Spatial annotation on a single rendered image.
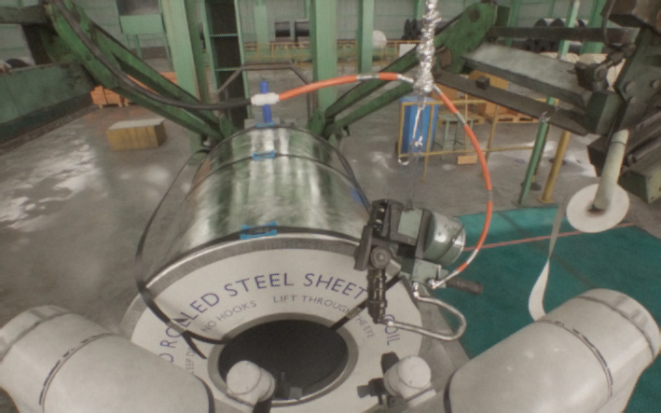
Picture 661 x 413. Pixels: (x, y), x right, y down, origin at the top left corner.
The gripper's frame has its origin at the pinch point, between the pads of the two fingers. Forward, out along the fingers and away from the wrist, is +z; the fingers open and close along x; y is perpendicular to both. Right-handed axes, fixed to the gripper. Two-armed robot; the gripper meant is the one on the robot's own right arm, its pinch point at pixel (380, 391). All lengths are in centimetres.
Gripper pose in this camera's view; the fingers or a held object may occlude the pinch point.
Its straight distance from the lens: 129.7
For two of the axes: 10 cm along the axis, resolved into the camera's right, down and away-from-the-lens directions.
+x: 9.8, 0.0, 2.2
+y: 1.4, 7.9, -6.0
